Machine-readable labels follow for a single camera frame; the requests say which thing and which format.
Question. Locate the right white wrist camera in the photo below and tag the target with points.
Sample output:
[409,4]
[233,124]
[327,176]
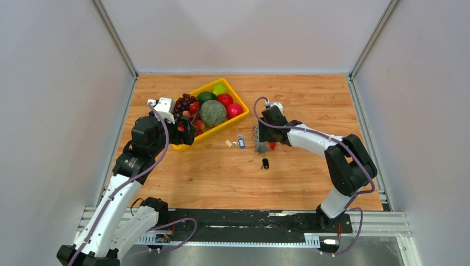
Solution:
[269,104]

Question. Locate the lime green fruit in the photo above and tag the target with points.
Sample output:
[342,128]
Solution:
[219,89]

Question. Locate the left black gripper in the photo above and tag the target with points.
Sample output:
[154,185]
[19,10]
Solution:
[186,137]

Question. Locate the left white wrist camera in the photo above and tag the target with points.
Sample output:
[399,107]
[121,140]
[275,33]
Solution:
[164,107]

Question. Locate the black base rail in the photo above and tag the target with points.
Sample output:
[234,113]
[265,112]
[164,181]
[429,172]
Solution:
[249,226]

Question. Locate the red lychee bunch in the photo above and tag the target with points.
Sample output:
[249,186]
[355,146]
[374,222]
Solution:
[192,113]

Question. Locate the pink red peach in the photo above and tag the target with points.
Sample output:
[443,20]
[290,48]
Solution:
[233,110]

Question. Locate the red apple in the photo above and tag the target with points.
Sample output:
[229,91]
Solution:
[225,99]

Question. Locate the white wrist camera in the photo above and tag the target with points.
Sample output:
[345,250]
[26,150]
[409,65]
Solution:
[164,107]
[269,104]

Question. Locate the blue key tag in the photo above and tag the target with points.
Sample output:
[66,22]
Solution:
[241,142]

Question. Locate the netted green melon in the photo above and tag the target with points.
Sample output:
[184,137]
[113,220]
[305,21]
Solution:
[213,113]

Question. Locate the dark purple grape bunch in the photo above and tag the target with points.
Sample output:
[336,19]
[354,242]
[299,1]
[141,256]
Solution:
[181,104]

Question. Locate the yellow plastic fruit tray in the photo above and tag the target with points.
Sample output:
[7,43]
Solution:
[210,131]

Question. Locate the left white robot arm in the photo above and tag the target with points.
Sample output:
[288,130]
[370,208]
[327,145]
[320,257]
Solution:
[104,241]

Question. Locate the dark green avocado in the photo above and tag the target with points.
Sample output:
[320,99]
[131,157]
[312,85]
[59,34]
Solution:
[205,96]

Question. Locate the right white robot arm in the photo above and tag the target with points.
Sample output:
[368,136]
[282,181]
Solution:
[349,164]

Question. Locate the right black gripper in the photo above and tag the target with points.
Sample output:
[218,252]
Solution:
[263,136]

